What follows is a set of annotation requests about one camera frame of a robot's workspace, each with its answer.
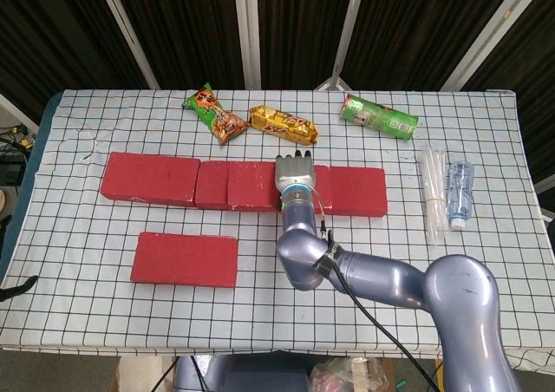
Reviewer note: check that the bundle of clear tubes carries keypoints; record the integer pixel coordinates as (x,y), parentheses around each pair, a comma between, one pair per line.
(433,184)

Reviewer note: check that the green orange snack bag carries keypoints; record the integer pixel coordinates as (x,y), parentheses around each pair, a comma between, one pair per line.
(217,116)

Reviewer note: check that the clear plastic bag red contents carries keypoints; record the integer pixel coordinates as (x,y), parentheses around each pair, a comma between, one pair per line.
(347,376)

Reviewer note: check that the green chips can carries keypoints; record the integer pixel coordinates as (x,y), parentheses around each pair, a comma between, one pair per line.
(379,117)

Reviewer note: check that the beige sack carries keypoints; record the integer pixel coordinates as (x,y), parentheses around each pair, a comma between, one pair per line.
(139,376)

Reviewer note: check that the white black checkered tablecloth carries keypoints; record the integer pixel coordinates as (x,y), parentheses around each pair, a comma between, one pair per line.
(173,318)

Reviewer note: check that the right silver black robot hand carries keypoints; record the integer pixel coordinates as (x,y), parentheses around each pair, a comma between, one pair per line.
(295,171)

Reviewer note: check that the red brick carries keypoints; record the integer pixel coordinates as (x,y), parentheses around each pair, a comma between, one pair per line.
(360,190)
(210,184)
(149,177)
(251,186)
(184,259)

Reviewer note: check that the clear plastic water bottle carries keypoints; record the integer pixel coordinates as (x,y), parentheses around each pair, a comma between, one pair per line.
(459,192)

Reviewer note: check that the black box device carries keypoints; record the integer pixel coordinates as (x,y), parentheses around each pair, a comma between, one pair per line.
(11,166)

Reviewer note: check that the white metal frame bar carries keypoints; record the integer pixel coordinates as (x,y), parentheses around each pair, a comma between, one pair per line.
(504,19)
(350,19)
(240,19)
(126,28)

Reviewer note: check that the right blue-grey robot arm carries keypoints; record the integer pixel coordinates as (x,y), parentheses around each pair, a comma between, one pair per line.
(390,279)

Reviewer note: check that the yellow biscuit pack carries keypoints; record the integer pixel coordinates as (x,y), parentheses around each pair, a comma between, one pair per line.
(282,125)

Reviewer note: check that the blue-grey robot torso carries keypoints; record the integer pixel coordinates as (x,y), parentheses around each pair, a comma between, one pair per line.
(251,379)

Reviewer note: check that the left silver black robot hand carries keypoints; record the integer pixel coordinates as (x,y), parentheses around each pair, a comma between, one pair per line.
(17,289)

